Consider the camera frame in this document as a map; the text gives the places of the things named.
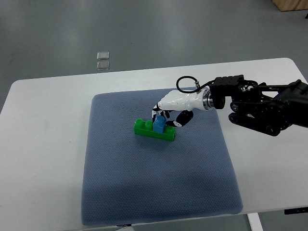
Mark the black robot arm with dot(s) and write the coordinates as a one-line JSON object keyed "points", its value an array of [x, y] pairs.
{"points": [[268, 109]]}

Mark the white table leg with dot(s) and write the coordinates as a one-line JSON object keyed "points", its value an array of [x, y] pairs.
{"points": [[254, 222]]}

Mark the upper metal floor plate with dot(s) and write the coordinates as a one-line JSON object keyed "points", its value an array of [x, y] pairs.
{"points": [[103, 55]]}

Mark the black table control panel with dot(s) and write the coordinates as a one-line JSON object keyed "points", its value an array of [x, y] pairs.
{"points": [[296, 211]]}

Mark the wooden box corner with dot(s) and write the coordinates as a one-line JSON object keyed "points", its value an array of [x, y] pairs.
{"points": [[291, 5]]}

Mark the small blue block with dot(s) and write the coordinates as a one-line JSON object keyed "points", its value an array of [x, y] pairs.
{"points": [[159, 124]]}

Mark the long green block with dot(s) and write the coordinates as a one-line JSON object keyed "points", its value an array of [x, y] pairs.
{"points": [[145, 128]]}

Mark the blue-grey fabric mat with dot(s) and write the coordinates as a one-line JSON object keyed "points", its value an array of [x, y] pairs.
{"points": [[130, 178]]}

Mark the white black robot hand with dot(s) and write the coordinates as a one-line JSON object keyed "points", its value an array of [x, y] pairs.
{"points": [[183, 102]]}

